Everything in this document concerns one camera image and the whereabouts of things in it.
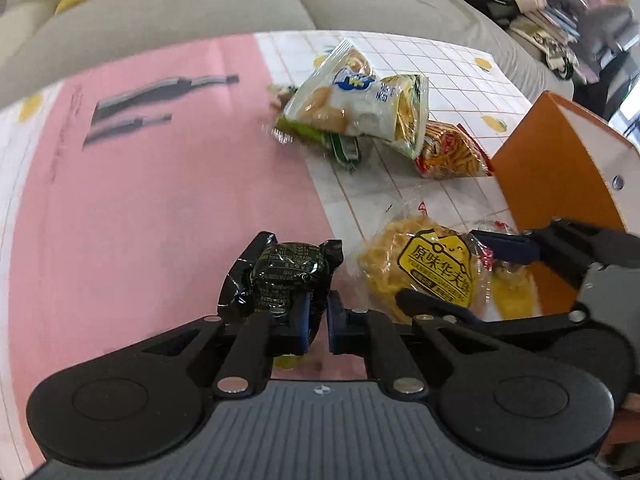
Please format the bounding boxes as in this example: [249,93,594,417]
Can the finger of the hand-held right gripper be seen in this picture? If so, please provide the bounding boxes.
[469,217,640,292]
[395,287,587,337]

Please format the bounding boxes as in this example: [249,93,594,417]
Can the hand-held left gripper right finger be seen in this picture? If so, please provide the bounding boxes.
[326,291,501,397]

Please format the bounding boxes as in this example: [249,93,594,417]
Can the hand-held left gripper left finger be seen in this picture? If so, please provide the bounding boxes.
[134,291,312,397]

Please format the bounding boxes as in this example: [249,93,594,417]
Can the yellow waffle packet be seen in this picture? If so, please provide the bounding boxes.
[357,200,542,327]

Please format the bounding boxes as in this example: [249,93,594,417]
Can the black snack packet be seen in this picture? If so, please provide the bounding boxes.
[217,231,344,357]

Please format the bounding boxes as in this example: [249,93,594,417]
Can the orange storage box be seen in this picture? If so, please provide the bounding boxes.
[490,91,640,322]

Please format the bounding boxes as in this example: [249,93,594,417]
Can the red orange sticks packet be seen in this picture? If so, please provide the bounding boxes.
[414,121,494,180]

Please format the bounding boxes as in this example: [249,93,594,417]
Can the white bread packet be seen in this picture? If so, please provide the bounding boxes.
[282,39,401,139]

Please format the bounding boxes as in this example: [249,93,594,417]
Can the lemon print tablecloth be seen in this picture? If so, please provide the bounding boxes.
[0,30,537,473]

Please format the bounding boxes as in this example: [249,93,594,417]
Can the green yellow chips packet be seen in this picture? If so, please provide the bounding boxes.
[379,74,431,159]

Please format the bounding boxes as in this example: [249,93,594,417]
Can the pink paper mat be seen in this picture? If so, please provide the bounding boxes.
[7,35,372,467]

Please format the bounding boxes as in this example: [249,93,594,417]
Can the green snack packet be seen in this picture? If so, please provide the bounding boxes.
[269,84,332,147]

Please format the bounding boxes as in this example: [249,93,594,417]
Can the pile of books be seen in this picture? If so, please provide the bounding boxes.
[505,0,640,81]

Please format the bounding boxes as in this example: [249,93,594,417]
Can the grey office chair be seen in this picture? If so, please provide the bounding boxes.
[579,4,637,58]

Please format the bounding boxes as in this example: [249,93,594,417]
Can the beige sofa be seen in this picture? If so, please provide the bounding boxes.
[0,0,576,113]

